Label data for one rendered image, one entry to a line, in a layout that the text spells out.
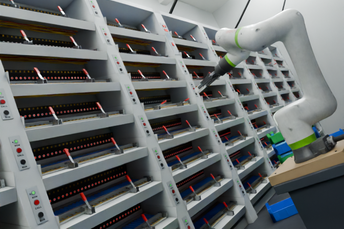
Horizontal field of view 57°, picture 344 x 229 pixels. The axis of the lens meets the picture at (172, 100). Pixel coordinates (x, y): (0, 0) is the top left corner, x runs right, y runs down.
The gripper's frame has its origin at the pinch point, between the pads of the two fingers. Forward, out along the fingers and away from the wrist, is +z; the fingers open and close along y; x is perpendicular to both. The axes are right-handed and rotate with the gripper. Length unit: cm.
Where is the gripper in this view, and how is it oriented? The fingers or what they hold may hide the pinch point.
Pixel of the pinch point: (200, 88)
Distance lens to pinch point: 202.1
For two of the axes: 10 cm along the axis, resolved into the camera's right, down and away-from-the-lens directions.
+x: -5.3, -8.0, 2.9
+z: -6.4, 6.0, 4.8
